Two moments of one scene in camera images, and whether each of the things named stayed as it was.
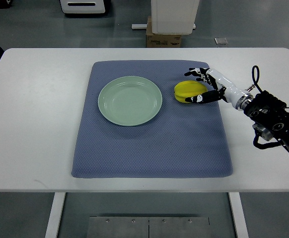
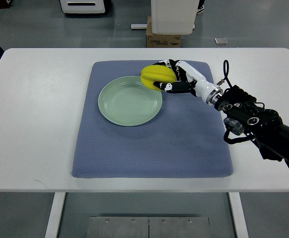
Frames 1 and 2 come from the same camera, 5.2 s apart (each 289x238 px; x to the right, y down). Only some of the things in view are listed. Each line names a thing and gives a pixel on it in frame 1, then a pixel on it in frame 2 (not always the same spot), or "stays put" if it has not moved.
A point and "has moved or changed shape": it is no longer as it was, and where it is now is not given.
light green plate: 129,101 stays put
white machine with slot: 83,6 stays put
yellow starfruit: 187,89 has moved or changed shape
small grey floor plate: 220,40 stays put
